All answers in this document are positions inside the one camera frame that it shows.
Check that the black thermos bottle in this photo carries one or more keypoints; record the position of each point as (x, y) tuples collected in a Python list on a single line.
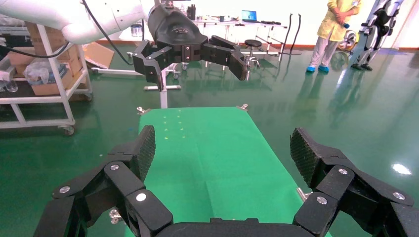
[(191, 12)]

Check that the black round stool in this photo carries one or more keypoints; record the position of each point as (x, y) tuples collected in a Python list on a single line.
[(252, 43)]

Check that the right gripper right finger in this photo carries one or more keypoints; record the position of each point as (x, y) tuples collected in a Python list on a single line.
[(337, 183)]

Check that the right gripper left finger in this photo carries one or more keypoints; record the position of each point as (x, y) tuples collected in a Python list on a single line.
[(131, 183)]

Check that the white long work table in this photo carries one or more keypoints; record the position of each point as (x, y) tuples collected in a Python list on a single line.
[(229, 23)]

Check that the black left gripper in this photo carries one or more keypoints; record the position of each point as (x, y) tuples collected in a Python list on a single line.
[(176, 32)]

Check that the flattened cardboard sheet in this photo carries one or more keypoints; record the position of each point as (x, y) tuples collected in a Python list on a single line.
[(98, 54)]

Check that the black white humanoid robot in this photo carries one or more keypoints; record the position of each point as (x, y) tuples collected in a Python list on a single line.
[(376, 29)]

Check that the brown cardboard storage box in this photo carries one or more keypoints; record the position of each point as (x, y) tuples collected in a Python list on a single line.
[(19, 59), (49, 89), (54, 41)]

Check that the black curved tube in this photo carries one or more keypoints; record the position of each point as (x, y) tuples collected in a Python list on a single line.
[(288, 32), (297, 32)]

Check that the clear plastic bottle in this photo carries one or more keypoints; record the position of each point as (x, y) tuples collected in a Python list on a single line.
[(9, 85)]

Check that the white floor stand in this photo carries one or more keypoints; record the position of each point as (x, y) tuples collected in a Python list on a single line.
[(162, 95)]

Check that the clear plastic bag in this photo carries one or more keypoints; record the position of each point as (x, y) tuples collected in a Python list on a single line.
[(42, 72)]

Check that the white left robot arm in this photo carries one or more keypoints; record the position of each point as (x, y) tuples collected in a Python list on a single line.
[(65, 16)]

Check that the black flat keyboard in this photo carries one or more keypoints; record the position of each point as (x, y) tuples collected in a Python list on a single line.
[(271, 22)]

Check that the person in light trousers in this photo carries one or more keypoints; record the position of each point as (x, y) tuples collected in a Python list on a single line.
[(334, 26)]

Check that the open laptop computer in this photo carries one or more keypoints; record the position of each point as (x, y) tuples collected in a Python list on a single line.
[(249, 15)]

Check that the yellow wheeled device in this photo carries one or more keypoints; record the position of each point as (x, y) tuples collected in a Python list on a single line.
[(347, 40)]

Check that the white metal shelf cart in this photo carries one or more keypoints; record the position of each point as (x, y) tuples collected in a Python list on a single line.
[(32, 100)]

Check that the silver metal binder clip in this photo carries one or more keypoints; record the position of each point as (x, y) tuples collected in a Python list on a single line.
[(143, 110), (114, 216), (302, 194), (243, 106)]

